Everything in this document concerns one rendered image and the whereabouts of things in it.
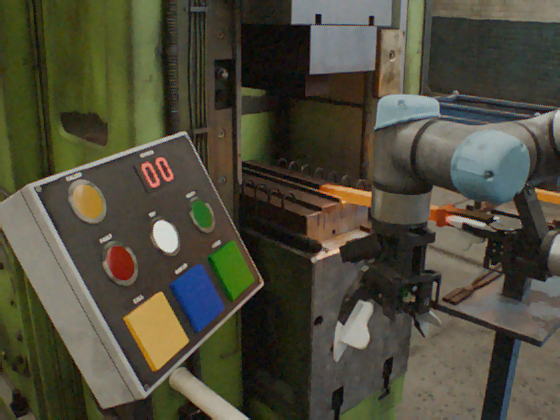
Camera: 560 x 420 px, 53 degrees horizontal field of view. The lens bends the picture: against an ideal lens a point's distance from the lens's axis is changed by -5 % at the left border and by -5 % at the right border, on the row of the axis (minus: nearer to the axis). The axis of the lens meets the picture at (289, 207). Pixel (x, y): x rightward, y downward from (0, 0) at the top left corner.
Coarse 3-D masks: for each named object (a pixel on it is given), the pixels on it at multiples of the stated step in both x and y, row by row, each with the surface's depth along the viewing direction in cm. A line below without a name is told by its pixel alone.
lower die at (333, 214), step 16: (256, 176) 146; (272, 176) 142; (304, 176) 146; (240, 192) 136; (272, 192) 134; (304, 192) 133; (320, 192) 130; (240, 208) 137; (272, 208) 128; (288, 208) 125; (304, 208) 126; (320, 208) 123; (336, 208) 126; (352, 208) 130; (368, 208) 134; (288, 224) 125; (304, 224) 121; (320, 224) 124; (336, 224) 128; (352, 224) 132; (320, 240) 125
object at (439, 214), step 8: (328, 184) 133; (328, 192) 130; (336, 192) 128; (344, 192) 126; (352, 192) 125; (360, 192) 125; (368, 192) 124; (344, 200) 127; (352, 200) 125; (360, 200) 123; (368, 200) 122; (432, 208) 111; (440, 208) 108; (448, 208) 109; (456, 208) 109; (432, 216) 110; (440, 216) 108; (464, 216) 105; (472, 216) 104; (480, 216) 103; (488, 216) 103; (440, 224) 108; (448, 224) 108; (488, 224) 103
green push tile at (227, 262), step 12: (216, 252) 86; (228, 252) 88; (216, 264) 85; (228, 264) 87; (240, 264) 90; (228, 276) 86; (240, 276) 89; (252, 276) 91; (228, 288) 85; (240, 288) 87
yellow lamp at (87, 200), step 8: (80, 192) 68; (88, 192) 69; (96, 192) 70; (80, 200) 68; (88, 200) 69; (96, 200) 70; (80, 208) 67; (88, 208) 68; (96, 208) 69; (88, 216) 68; (96, 216) 69
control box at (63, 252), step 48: (192, 144) 92; (48, 192) 64; (144, 192) 78; (192, 192) 88; (48, 240) 64; (96, 240) 68; (144, 240) 75; (192, 240) 83; (240, 240) 94; (48, 288) 66; (96, 288) 65; (144, 288) 72; (96, 336) 65; (192, 336) 76; (96, 384) 68; (144, 384) 66
